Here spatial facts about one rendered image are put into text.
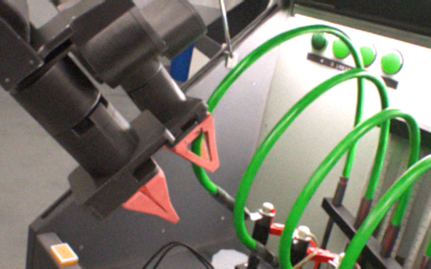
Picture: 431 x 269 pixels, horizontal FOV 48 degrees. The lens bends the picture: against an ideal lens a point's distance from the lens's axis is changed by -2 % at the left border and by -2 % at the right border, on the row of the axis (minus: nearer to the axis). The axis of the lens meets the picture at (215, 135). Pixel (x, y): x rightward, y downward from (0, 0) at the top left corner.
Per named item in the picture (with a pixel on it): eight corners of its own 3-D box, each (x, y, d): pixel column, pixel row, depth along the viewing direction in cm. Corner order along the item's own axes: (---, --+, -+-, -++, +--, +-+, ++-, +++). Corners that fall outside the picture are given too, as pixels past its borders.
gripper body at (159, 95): (179, 102, 70) (148, 60, 66) (212, 110, 61) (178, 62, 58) (144, 132, 68) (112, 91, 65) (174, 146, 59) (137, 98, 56)
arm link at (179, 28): (92, 43, 67) (68, 8, 59) (157, -6, 69) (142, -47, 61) (143, 102, 63) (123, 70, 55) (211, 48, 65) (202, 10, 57)
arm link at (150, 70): (92, 52, 61) (99, 56, 56) (136, 18, 62) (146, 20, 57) (125, 95, 64) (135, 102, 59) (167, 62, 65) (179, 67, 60)
